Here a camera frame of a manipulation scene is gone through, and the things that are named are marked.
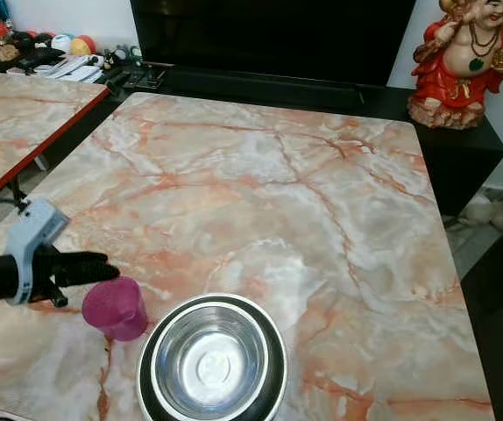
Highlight pink plastic cup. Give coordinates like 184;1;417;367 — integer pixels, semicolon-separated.
81;276;149;341

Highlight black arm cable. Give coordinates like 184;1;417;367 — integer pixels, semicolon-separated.
0;196;30;218

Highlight white papers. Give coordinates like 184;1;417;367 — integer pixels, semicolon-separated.
37;54;105;83

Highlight orange and yellow ball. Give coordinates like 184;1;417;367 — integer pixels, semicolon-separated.
69;34;97;57

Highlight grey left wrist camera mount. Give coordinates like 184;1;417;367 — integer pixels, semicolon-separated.
4;197;70;304

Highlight black flat television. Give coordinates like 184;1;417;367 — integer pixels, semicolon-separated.
131;0;417;89

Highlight marble table with red edge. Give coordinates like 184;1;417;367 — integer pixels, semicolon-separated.
0;70;110;210

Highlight stainless steel bowl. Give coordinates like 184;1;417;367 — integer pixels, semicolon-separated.
138;294;289;421

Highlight red laughing Buddha statue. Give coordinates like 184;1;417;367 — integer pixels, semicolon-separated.
407;0;503;131

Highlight white and blue ball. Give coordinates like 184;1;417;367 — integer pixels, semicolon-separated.
50;33;74;54

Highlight clear glass stand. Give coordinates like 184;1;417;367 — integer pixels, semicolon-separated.
122;62;166;90

